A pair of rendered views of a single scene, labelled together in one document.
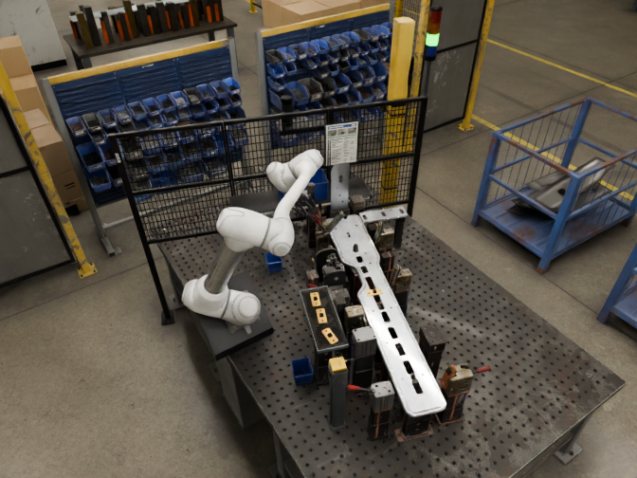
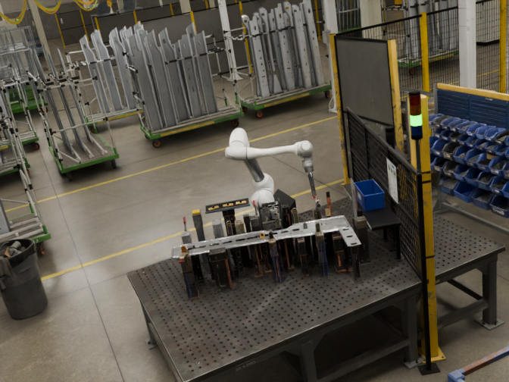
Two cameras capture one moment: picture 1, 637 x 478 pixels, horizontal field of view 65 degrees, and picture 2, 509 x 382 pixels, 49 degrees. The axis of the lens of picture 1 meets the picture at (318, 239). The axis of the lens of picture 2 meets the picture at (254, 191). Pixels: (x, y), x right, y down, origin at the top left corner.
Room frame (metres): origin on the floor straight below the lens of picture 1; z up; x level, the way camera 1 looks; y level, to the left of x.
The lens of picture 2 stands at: (2.60, -4.10, 2.93)
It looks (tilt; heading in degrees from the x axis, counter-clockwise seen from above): 22 degrees down; 102
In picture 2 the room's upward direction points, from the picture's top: 10 degrees counter-clockwise
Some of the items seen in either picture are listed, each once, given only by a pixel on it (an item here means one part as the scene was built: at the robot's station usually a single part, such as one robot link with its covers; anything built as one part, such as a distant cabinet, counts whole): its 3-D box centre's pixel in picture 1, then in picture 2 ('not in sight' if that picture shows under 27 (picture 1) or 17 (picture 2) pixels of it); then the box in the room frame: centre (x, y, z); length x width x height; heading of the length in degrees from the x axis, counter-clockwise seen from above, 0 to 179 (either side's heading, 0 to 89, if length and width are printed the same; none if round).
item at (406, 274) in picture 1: (399, 295); (275, 259); (1.91, -0.44, 0.87); 0.12 x 0.09 x 0.35; 103
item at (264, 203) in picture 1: (300, 197); (369, 203); (2.65, 0.11, 1.02); 0.90 x 0.22 x 0.03; 103
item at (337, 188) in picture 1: (339, 187); (354, 199); (2.53, -0.13, 1.17); 0.12 x 0.01 x 0.34; 103
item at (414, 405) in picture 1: (376, 295); (260, 236); (1.80, -0.30, 1.00); 1.38 x 0.22 x 0.02; 13
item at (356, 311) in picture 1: (354, 335); (242, 242); (1.62, -0.17, 0.89); 0.13 x 0.11 x 0.38; 103
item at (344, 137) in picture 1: (341, 143); (393, 180); (2.83, -0.15, 1.30); 0.23 x 0.02 x 0.31; 103
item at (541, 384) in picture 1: (348, 295); (304, 262); (2.10, -0.18, 0.68); 2.56 x 1.61 x 0.04; 33
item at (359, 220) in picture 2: (355, 221); (362, 239); (2.57, -0.25, 0.88); 0.08 x 0.08 x 0.36; 13
